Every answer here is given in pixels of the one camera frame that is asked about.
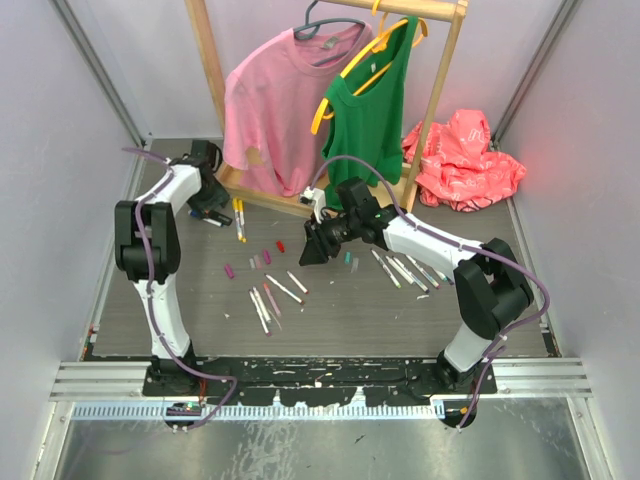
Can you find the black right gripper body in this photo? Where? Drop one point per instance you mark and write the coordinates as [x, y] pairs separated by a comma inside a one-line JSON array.
[[336, 232]]

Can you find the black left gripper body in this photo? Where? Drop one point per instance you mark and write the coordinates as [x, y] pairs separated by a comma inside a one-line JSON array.
[[210, 197]]

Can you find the white pen pink tip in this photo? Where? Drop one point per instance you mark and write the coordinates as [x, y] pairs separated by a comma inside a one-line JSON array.
[[272, 300]]

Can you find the thin white pen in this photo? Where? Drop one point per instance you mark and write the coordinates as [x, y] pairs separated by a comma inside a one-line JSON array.
[[418, 282]]

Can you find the white pen magenta tip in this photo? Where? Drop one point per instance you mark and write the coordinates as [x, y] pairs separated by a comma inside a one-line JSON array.
[[259, 313]]

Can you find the teal capped white marker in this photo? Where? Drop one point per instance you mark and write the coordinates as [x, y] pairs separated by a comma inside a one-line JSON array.
[[441, 275]]

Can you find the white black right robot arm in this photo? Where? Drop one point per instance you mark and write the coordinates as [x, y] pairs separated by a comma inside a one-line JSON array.
[[492, 290]]

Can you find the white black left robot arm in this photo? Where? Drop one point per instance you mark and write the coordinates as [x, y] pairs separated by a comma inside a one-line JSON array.
[[147, 247]]

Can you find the maroon pen cap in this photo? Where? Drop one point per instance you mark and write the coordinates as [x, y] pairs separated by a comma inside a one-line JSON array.
[[229, 271]]

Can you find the wooden clothes rack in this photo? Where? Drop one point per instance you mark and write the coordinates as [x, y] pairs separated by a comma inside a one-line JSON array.
[[403, 192]]

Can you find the pink t-shirt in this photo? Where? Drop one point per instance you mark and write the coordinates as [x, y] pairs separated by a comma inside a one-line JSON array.
[[271, 98]]

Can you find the green tank top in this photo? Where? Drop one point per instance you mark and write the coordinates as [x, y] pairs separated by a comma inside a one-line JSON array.
[[363, 110]]

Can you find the crumpled coral pink cloth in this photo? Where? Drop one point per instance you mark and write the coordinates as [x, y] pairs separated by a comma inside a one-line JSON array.
[[458, 169]]

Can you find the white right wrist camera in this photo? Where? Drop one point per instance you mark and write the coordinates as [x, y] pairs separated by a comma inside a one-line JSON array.
[[315, 199]]

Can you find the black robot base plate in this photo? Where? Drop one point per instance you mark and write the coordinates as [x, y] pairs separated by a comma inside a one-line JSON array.
[[321, 382]]

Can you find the slotted cable duct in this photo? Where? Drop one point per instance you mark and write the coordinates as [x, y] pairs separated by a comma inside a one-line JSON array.
[[188, 411]]

